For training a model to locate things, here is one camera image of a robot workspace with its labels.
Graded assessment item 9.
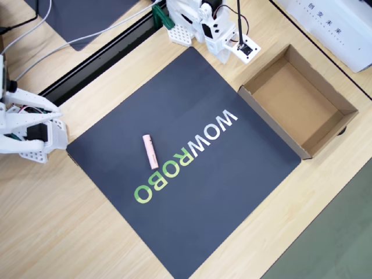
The pink tube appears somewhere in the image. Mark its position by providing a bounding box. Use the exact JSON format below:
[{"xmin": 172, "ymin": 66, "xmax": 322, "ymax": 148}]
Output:
[{"xmin": 142, "ymin": 134, "xmax": 159, "ymax": 170}]

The plain dark mat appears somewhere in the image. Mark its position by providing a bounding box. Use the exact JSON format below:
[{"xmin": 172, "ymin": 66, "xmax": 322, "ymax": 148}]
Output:
[{"xmin": 23, "ymin": 0, "xmax": 146, "ymax": 52}]

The dark mat WOWROBO print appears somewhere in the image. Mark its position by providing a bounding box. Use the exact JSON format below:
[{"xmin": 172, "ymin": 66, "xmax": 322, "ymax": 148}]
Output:
[{"xmin": 66, "ymin": 46, "xmax": 302, "ymax": 279}]

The green table clamp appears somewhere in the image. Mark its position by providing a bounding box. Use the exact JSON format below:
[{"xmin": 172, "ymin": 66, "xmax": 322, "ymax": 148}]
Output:
[{"xmin": 152, "ymin": 3, "xmax": 175, "ymax": 30}]

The open cardboard box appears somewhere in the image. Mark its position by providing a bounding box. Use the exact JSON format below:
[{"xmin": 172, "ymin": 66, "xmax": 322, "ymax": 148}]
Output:
[{"xmin": 237, "ymin": 44, "xmax": 359, "ymax": 160}]

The white box Chinese print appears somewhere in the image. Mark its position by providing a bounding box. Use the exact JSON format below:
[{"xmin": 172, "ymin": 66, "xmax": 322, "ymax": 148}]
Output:
[{"xmin": 273, "ymin": 0, "xmax": 372, "ymax": 74}]

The white wrist camera plate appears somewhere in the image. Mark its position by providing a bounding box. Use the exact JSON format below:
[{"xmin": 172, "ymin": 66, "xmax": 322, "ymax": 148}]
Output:
[{"xmin": 222, "ymin": 30, "xmax": 262, "ymax": 63}]

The white perforated base plate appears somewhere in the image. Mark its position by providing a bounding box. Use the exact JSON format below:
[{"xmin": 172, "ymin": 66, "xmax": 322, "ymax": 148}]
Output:
[
  {"xmin": 18, "ymin": 149, "xmax": 49, "ymax": 165},
  {"xmin": 167, "ymin": 24, "xmax": 195, "ymax": 47}
]

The black aluminium rail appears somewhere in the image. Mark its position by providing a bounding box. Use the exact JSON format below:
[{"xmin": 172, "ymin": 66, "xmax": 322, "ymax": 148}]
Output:
[{"xmin": 37, "ymin": 7, "xmax": 166, "ymax": 108}]

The long grey cable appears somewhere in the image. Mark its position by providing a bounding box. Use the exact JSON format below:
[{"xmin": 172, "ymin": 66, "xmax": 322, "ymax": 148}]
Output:
[{"xmin": 16, "ymin": 0, "xmax": 163, "ymax": 82}]

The short grey cable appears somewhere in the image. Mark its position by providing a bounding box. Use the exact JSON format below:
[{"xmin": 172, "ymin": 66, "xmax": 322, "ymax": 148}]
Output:
[{"xmin": 0, "ymin": 0, "xmax": 53, "ymax": 56}]

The black cable with plug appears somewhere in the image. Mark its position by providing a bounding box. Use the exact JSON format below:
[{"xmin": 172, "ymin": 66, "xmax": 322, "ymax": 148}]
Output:
[{"xmin": 0, "ymin": 0, "xmax": 40, "ymax": 35}]

